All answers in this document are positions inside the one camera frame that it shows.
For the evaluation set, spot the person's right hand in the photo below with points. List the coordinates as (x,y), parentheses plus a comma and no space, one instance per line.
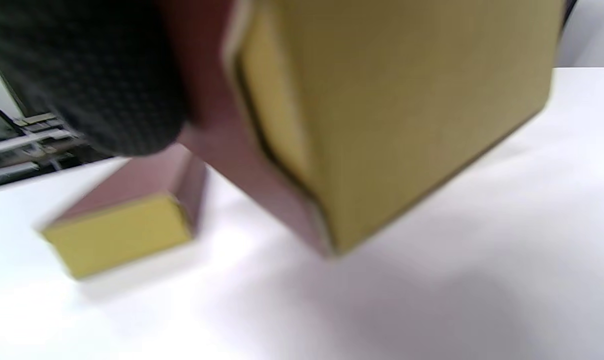
(82,65)

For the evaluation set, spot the brown sliding storage box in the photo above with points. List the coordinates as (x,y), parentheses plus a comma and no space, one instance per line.
(407,100)
(117,240)

